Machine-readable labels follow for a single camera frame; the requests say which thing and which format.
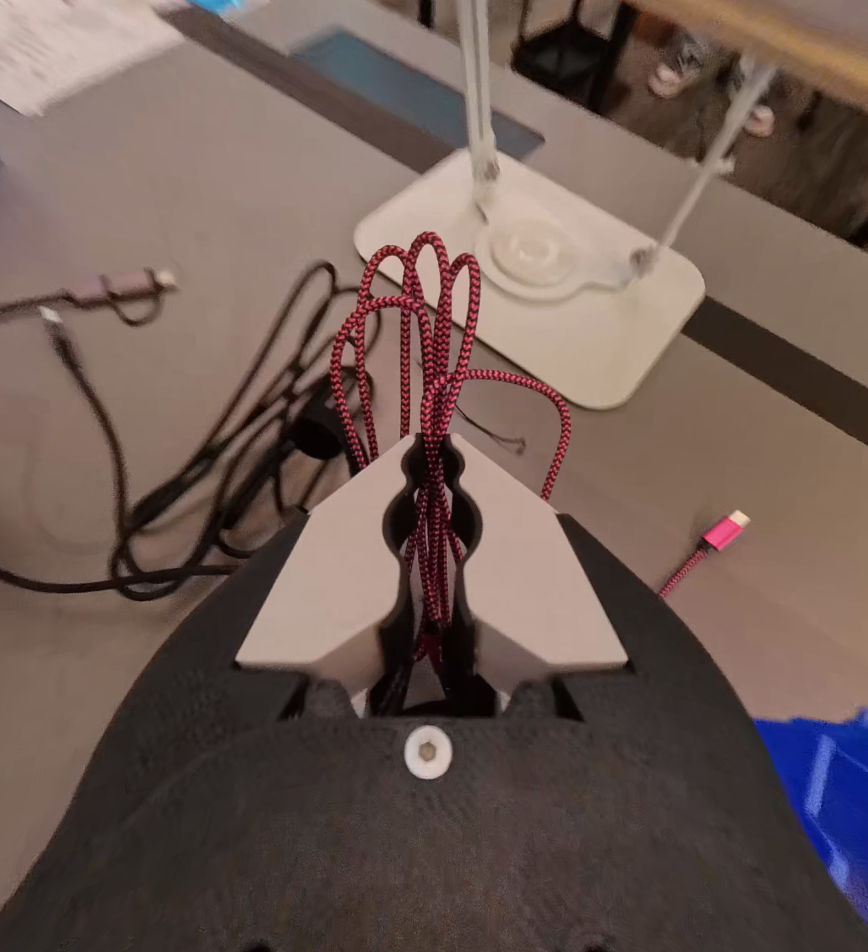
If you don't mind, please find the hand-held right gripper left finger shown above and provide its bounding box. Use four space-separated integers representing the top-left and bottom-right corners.
234 433 427 716

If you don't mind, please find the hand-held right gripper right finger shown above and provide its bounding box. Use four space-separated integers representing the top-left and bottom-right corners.
440 433 633 709

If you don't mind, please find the red braided usb-c cable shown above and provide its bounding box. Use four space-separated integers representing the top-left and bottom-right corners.
330 232 752 670

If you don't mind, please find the white tablet stand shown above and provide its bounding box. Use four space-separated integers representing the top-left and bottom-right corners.
353 0 777 412

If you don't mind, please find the blue plastic bin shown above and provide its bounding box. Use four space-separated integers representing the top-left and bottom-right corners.
752 707 868 952

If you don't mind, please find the dark blue desk mat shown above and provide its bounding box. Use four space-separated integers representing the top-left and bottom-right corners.
291 26 546 161

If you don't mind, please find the black chair base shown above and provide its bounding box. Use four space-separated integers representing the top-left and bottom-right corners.
512 0 637 113

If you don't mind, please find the printed paper sheet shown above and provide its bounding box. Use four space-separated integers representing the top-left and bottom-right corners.
0 0 185 118

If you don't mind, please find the wooden board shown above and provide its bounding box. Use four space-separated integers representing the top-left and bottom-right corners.
623 0 868 101

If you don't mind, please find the thin black wire tie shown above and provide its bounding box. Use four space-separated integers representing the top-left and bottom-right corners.
455 405 527 456

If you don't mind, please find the black multi-head charging cable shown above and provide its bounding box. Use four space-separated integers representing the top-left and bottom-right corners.
0 260 383 603

